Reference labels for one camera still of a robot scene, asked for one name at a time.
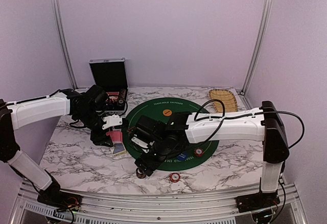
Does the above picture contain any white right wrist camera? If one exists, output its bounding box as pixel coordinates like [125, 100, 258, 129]
[130, 137, 152, 153]

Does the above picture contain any right aluminium frame post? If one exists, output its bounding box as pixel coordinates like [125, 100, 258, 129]
[241, 0, 273, 96]

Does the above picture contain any blue small blind button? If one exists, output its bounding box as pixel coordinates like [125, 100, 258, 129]
[177, 153, 188, 162]

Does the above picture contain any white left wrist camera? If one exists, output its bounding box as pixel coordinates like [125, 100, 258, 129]
[102, 115, 123, 130]

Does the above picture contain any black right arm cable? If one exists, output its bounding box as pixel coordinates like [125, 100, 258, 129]
[193, 99, 305, 149]

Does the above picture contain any orange-red 5 chip stack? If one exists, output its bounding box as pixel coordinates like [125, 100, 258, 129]
[169, 173, 180, 183]

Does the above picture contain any aluminium poker chip case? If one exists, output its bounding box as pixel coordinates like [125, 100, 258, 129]
[89, 58, 128, 115]

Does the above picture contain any blue-backed playing card deck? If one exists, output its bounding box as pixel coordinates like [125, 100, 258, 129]
[110, 142, 127, 157]

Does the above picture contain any red chip stack mat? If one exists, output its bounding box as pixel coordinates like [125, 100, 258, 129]
[194, 148, 204, 157]

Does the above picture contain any dark red 100 chip stack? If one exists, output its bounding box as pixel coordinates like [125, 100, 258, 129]
[135, 168, 146, 179]

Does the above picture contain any woven yellow bamboo tray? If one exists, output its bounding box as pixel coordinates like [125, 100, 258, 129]
[208, 89, 239, 113]

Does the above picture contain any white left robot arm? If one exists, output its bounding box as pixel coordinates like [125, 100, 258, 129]
[1, 85, 122, 207]

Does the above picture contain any red-backed playing card deck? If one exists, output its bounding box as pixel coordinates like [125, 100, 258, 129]
[106, 130, 123, 144]

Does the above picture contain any left aluminium frame post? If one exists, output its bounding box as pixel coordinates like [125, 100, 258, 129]
[51, 0, 78, 89]

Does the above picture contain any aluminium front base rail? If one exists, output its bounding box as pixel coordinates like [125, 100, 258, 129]
[9, 181, 308, 223]

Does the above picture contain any green round poker mat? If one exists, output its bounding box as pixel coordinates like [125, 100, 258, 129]
[126, 98, 219, 171]

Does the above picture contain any orange big blind button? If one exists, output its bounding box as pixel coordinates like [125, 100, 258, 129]
[162, 109, 172, 117]

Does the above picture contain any aluminium frame post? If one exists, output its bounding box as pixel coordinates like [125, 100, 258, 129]
[241, 0, 273, 96]
[51, 0, 78, 89]

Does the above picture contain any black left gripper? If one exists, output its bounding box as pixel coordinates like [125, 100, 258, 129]
[75, 108, 113, 147]

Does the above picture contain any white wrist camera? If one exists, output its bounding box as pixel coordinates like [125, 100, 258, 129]
[102, 115, 123, 130]
[130, 137, 152, 153]

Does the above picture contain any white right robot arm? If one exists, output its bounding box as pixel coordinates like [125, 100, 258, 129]
[130, 101, 290, 208]

